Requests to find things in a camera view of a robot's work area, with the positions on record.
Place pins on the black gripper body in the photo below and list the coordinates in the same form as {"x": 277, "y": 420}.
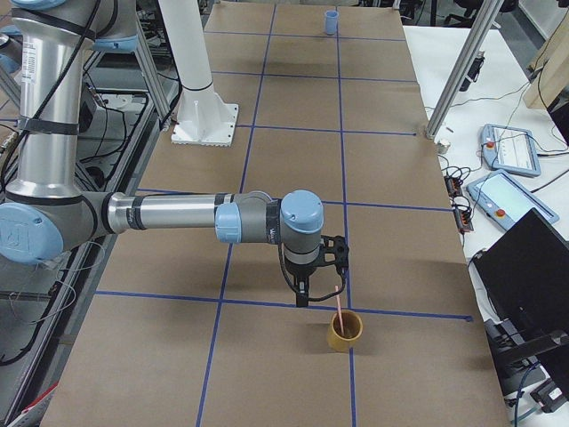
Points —
{"x": 302, "y": 269}

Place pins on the yellow cup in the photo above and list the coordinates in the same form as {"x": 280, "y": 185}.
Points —
{"x": 344, "y": 331}

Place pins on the black laptop monitor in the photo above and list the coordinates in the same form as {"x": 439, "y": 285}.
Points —
{"x": 525, "y": 274}

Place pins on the pink chopstick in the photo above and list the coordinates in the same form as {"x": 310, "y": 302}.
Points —
{"x": 339, "y": 312}

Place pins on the aluminium frame post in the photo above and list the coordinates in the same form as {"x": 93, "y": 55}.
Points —
{"x": 468, "y": 53}

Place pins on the teach pendant near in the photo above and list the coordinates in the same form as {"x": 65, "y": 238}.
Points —
{"x": 506, "y": 200}

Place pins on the blue cup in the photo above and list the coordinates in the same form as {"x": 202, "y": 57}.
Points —
{"x": 331, "y": 22}

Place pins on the teach pendant far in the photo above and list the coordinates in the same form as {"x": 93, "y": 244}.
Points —
{"x": 510, "y": 149}

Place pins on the white pedestal column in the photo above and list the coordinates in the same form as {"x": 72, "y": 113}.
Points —
{"x": 203, "y": 118}

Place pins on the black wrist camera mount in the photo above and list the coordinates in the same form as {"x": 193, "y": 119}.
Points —
{"x": 334, "y": 251}

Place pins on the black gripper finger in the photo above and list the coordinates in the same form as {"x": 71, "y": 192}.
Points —
{"x": 302, "y": 299}

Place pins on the teach pendant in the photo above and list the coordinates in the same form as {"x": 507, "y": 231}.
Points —
{"x": 506, "y": 200}
{"x": 510, "y": 149}

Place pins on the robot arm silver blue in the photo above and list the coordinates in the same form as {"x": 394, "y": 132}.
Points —
{"x": 45, "y": 213}

